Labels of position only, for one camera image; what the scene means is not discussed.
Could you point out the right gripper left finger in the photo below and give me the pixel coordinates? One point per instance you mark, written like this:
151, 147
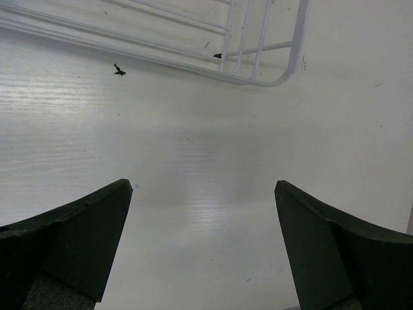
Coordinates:
62, 258

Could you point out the white wire dish rack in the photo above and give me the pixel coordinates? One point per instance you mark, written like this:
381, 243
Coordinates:
239, 42

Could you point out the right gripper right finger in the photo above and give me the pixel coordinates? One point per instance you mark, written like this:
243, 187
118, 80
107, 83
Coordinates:
339, 261

